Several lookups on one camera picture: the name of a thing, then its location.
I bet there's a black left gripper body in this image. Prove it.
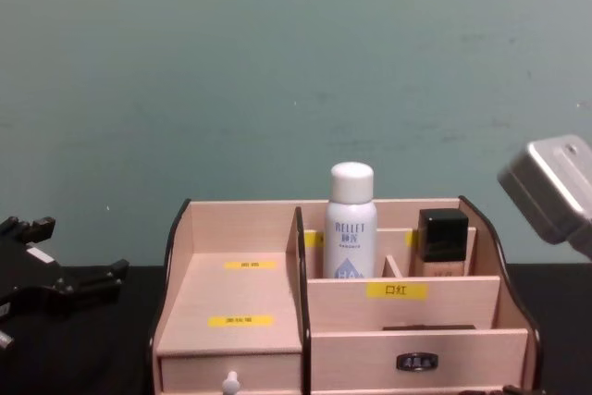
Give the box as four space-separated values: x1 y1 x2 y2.
0 236 65 309

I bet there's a small wooden drawer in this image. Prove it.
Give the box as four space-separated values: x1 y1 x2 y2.
158 352 304 394

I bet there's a wide wooden drawer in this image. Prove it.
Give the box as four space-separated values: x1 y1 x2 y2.
310 328 529 390

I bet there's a pale wooden desk organizer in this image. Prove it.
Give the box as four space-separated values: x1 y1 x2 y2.
146 195 543 395

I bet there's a beige bottle with black cap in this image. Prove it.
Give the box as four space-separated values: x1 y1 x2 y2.
412 207 478 278

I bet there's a white round drawer knob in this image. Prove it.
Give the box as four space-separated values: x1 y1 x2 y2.
221 370 242 395

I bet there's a white spray bottle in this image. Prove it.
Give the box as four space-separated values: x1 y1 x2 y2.
323 161 377 281

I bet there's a black metal drawer handle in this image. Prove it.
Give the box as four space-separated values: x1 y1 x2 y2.
395 352 438 373

